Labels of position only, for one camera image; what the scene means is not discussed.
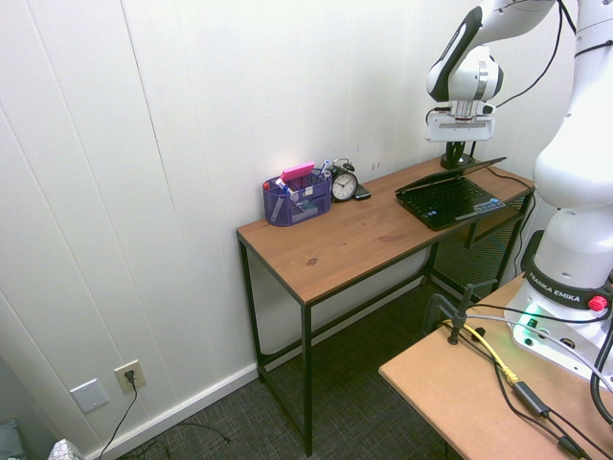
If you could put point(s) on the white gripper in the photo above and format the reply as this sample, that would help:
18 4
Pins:
460 129

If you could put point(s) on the black laptop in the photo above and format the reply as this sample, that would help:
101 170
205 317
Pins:
445 196

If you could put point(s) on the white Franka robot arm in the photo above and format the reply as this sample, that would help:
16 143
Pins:
570 167

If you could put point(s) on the black keypad phone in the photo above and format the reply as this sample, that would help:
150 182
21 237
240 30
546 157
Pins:
362 193

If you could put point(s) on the black twin bell alarm clock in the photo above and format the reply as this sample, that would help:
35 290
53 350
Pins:
344 186

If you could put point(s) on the blue capped white marker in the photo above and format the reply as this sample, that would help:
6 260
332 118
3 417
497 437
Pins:
326 164

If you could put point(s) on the pink sticky note pad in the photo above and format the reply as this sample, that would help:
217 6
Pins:
298 171

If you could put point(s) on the black metal clamp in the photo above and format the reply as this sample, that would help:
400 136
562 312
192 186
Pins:
455 316

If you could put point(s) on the purple mesh desk organizer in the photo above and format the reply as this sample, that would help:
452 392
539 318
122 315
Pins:
297 206

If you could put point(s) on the red round knob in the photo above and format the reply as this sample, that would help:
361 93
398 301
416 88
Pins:
598 303

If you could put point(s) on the light wooden robot table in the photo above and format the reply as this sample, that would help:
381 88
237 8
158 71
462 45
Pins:
450 397

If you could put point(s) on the patterned tissue box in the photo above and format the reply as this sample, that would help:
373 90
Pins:
66 450

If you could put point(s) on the teal pillow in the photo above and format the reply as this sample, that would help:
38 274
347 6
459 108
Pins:
9 441

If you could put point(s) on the wooden desk black metal frame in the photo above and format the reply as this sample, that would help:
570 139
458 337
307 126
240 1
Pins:
345 239

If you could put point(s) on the beige wall outlet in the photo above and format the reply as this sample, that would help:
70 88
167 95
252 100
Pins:
129 377

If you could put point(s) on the white blank wall plate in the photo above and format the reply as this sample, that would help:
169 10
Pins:
89 396

